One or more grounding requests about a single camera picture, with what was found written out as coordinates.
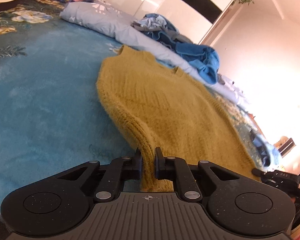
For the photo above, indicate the mustard yellow knit sweater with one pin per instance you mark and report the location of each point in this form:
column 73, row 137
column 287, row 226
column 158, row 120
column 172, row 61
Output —
column 155, row 106

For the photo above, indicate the light blue floral duvet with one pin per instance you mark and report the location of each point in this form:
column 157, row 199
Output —
column 100, row 16

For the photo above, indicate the teal floral bed blanket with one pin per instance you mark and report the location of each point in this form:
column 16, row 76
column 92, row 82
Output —
column 50, row 115

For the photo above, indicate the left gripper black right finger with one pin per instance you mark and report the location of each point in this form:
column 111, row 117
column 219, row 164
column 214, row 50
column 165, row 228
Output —
column 180, row 174

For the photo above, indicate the light blue folded garment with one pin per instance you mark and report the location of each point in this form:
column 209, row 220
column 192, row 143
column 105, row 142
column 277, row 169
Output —
column 269, row 154

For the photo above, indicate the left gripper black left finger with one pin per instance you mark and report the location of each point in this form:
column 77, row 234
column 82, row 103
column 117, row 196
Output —
column 113, row 176

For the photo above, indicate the blue fleece jacket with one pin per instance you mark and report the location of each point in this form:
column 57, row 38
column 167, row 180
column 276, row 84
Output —
column 203, row 58

